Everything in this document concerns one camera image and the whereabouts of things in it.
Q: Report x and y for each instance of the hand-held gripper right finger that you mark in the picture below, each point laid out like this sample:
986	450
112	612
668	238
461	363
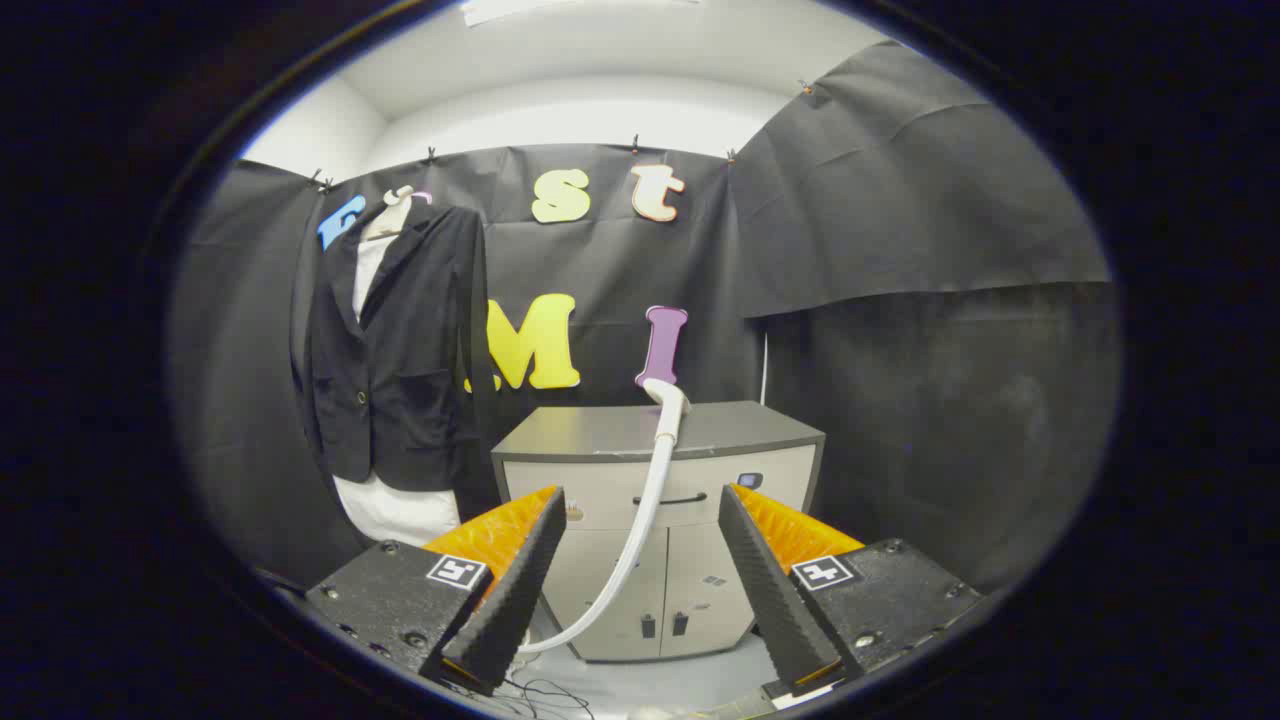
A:
770	590

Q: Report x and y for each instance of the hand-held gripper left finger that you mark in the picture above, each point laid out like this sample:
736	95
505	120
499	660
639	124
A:
515	590

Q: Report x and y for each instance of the white shirt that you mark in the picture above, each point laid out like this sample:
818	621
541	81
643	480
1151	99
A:
400	510

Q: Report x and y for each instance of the white garment steamer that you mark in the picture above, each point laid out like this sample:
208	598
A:
660	470

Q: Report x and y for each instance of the black blazer jacket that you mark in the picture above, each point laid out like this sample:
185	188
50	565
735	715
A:
420	350

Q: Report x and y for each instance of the cream clothes hanger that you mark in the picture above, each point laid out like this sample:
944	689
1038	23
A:
388	215

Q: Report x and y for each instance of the grey cabinet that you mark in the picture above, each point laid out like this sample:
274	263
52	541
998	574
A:
600	490

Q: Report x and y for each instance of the black backdrop cloth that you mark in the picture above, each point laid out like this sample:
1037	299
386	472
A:
900	200

